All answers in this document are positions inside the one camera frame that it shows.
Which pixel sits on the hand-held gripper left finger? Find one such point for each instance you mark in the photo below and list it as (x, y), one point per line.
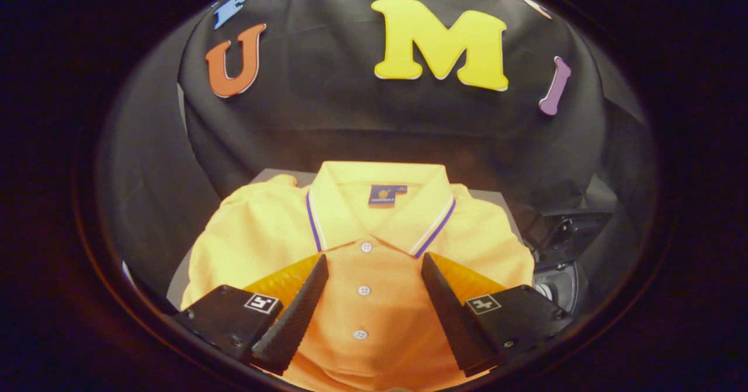
(295, 319)

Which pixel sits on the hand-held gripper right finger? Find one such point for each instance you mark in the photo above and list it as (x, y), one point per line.
(453, 322)

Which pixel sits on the yellow polo shirt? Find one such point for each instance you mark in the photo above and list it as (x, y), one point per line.
(374, 310)

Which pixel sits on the dark washing machine lid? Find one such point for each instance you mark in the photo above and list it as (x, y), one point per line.
(572, 228)

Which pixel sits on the grey cabinet with dark top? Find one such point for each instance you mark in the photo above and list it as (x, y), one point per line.
(177, 284)

